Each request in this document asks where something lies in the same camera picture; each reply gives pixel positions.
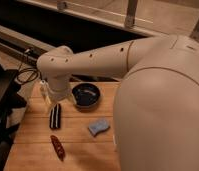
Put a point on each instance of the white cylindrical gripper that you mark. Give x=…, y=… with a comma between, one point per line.
x=59, y=89

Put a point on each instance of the black white striped eraser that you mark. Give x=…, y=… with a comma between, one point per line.
x=55, y=117

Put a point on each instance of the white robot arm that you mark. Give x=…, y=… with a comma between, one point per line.
x=156, y=106

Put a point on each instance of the dark blue ceramic bowl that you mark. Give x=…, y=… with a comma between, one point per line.
x=86, y=95

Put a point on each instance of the white stapler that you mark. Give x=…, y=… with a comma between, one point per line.
x=44, y=92

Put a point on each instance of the blue sponge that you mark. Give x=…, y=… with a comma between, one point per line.
x=98, y=126

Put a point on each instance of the black equipment at left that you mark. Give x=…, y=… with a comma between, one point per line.
x=9, y=99

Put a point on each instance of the red brown folding knife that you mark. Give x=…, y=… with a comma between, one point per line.
x=58, y=147

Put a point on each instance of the metal rail frame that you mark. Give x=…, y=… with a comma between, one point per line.
x=79, y=40

